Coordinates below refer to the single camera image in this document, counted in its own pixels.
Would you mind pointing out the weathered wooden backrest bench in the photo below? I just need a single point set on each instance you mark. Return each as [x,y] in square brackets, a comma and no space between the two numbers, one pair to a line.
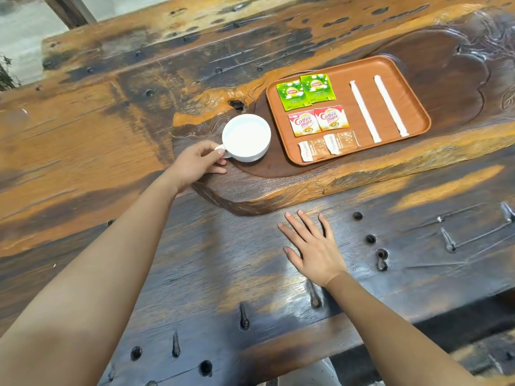
[68,9]

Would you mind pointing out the person's right hand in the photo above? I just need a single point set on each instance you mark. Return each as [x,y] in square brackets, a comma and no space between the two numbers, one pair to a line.
[318,253]

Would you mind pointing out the brown sugar packet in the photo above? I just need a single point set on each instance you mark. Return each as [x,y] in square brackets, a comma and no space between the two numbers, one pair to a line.
[314,149]
[342,142]

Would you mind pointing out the person's right forearm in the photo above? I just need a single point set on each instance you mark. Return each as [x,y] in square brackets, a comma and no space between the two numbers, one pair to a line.
[382,337]

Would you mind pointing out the person's left forearm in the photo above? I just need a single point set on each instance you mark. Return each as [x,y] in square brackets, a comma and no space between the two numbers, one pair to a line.
[80,297]

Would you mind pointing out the orange tray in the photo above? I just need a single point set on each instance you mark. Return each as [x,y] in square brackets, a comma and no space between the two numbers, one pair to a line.
[412,110]

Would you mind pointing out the red white creamer packet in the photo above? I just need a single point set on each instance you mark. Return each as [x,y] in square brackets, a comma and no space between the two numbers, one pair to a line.
[304,123]
[331,118]

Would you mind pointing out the green Lipton tea packet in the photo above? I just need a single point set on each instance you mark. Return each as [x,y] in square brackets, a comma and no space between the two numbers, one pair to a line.
[293,95]
[320,87]

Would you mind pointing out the carved wooden tea board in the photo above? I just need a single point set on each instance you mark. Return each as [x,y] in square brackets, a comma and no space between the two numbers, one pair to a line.
[450,76]

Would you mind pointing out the white cup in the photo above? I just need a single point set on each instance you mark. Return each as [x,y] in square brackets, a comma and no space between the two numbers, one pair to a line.
[245,136]

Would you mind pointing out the potted green plant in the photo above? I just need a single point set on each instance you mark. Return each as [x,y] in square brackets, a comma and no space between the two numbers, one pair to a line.
[6,76]

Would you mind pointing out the white paper stick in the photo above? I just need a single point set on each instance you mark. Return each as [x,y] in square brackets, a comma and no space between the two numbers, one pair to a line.
[365,112]
[391,106]

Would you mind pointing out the person's left hand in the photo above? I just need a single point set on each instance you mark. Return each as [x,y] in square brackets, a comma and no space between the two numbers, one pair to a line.
[193,162]

